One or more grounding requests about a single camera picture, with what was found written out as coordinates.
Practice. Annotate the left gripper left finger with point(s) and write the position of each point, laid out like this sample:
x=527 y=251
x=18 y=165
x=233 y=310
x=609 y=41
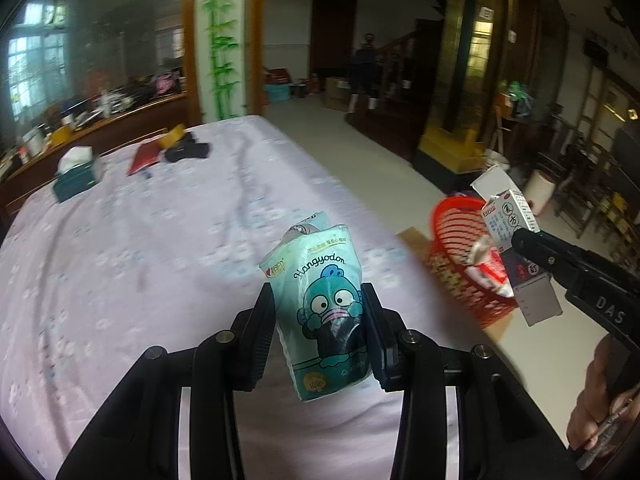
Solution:
x=135 y=432

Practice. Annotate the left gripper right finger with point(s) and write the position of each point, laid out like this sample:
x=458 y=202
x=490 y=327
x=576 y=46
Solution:
x=502 y=434

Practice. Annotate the small white carton box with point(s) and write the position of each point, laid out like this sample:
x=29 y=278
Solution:
x=511 y=226

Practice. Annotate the teal cartoon tissue pack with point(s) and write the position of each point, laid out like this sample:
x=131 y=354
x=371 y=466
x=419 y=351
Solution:
x=316 y=277

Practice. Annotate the right hand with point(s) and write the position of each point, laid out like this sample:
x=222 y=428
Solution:
x=611 y=376

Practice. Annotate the white cylinder stool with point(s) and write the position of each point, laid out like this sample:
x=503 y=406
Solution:
x=538 y=191

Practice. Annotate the red plastic mesh basket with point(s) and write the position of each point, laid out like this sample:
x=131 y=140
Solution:
x=464 y=258

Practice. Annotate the lilac floral tablecloth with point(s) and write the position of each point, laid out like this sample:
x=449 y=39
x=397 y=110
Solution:
x=169 y=258

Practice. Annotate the gold pillar base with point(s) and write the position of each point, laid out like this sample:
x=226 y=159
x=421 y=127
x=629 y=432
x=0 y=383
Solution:
x=484 y=45

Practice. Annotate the teal tissue box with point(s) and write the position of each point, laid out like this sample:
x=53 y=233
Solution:
x=78 y=170

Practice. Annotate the red booklet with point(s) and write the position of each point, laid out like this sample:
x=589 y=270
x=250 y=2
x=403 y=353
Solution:
x=147 y=155

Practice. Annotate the black device on table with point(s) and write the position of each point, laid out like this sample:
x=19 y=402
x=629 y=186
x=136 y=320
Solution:
x=187 y=147

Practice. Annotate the wooden cabinet counter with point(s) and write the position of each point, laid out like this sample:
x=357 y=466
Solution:
x=104 y=137

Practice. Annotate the yellow tape roll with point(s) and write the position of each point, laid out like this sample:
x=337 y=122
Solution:
x=172 y=138

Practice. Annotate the bamboo painted pillar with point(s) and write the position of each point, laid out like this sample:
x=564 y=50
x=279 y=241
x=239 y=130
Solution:
x=222 y=61

